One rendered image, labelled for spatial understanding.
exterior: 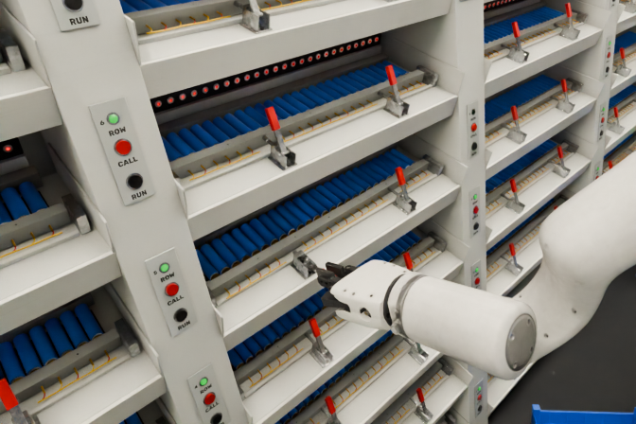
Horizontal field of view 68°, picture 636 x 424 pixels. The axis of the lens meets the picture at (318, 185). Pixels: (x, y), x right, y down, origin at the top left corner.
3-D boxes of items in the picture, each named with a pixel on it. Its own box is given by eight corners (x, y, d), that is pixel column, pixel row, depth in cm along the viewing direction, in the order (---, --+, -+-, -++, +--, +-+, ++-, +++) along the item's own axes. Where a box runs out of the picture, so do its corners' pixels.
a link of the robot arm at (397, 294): (406, 356, 58) (389, 347, 61) (449, 318, 63) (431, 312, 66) (392, 298, 56) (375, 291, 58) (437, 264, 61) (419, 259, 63)
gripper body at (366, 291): (391, 349, 60) (334, 323, 69) (439, 308, 65) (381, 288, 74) (378, 298, 58) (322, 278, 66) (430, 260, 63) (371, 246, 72)
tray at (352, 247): (455, 200, 105) (468, 167, 99) (223, 354, 72) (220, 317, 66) (389, 156, 116) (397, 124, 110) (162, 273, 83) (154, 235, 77)
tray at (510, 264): (580, 224, 160) (599, 194, 151) (481, 318, 127) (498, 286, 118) (527, 193, 171) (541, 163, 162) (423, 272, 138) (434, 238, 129)
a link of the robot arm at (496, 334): (455, 291, 64) (416, 266, 58) (553, 320, 53) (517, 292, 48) (433, 350, 62) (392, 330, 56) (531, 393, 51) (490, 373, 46)
